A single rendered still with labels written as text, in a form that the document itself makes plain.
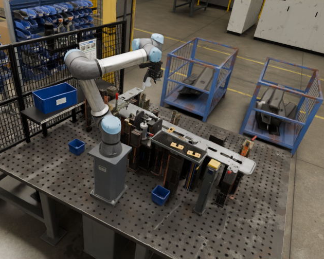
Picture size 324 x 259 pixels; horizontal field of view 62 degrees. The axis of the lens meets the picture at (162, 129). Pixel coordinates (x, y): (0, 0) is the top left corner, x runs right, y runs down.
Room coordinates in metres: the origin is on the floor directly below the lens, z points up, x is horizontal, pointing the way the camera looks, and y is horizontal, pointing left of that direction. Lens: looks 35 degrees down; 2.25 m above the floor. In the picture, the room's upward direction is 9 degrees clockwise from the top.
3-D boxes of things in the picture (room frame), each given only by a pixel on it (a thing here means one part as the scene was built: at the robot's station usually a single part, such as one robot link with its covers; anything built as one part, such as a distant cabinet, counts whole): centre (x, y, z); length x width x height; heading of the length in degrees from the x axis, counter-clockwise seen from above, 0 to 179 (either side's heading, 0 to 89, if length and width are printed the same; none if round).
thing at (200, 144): (1.53, -0.29, 0.90); 0.13 x 0.10 x 0.41; 153
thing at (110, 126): (1.35, 0.31, 1.27); 0.13 x 0.12 x 0.14; 35
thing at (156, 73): (1.64, 0.11, 1.58); 0.09 x 0.08 x 0.12; 62
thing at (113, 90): (2.27, 0.53, 0.88); 0.08 x 0.08 x 0.36; 63
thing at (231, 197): (1.54, -0.64, 0.84); 0.18 x 0.06 x 0.29; 153
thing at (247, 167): (1.82, -0.10, 1.00); 1.38 x 0.22 x 0.02; 63
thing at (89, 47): (2.37, 0.79, 1.30); 0.23 x 0.02 x 0.31; 153
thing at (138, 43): (1.57, 0.19, 1.74); 0.11 x 0.11 x 0.08; 35
